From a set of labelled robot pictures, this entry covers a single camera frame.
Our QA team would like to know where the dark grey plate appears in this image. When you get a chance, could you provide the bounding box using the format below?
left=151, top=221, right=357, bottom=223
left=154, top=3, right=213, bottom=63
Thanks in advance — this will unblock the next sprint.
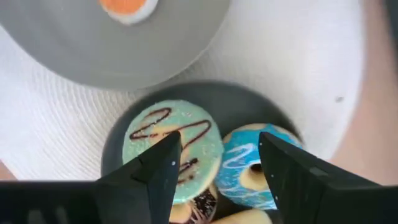
left=99, top=80, right=304, bottom=224

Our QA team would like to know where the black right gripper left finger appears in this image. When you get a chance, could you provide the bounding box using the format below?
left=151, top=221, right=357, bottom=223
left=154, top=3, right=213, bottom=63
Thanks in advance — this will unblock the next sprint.
left=95, top=130, right=183, bottom=224

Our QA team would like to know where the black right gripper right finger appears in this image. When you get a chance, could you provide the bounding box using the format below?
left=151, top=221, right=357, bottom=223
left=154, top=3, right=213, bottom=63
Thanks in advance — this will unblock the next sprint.
left=258, top=131, right=379, bottom=224

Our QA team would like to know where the white round woven mat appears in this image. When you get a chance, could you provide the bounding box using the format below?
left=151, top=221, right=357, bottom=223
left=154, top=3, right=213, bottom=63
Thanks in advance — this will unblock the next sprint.
left=0, top=0, right=365, bottom=181

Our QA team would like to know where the large chocolate sprinkled donut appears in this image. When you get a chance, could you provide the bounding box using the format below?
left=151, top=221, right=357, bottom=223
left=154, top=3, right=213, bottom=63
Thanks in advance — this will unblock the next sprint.
left=169, top=185, right=218, bottom=224

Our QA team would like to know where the green chocolate drizzle donut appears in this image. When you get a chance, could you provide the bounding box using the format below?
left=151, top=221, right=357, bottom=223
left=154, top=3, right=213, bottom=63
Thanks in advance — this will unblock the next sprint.
left=121, top=99, right=224, bottom=206

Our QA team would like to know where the blue frosted donut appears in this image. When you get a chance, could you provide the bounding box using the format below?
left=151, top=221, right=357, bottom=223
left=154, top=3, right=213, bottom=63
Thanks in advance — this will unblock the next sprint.
left=214, top=123, right=304, bottom=211

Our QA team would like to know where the light grey plate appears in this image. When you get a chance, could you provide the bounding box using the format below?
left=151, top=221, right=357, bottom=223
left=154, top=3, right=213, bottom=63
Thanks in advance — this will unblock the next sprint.
left=0, top=0, right=233, bottom=91

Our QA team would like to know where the small orange frosted donut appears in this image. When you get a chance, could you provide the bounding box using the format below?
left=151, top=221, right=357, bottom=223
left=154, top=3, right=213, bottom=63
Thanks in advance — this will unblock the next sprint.
left=98, top=0, right=159, bottom=26

